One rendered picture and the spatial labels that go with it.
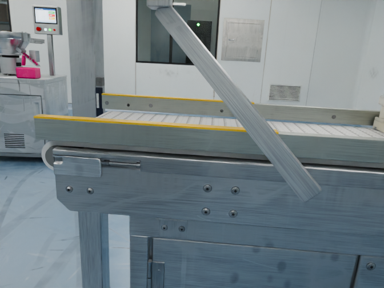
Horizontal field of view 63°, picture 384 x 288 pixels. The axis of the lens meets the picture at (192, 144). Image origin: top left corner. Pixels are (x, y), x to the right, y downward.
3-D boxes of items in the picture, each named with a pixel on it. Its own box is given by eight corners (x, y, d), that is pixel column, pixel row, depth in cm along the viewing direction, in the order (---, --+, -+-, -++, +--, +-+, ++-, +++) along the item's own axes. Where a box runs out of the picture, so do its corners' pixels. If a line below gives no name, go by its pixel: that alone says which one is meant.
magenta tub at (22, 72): (16, 78, 262) (15, 67, 260) (22, 77, 274) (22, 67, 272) (35, 79, 263) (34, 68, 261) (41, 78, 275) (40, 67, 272)
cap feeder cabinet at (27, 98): (-21, 162, 278) (-34, 76, 258) (11, 144, 333) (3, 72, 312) (51, 164, 282) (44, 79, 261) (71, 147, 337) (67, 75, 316)
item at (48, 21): (36, 75, 296) (31, 4, 279) (41, 75, 306) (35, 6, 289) (61, 76, 297) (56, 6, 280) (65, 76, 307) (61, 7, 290)
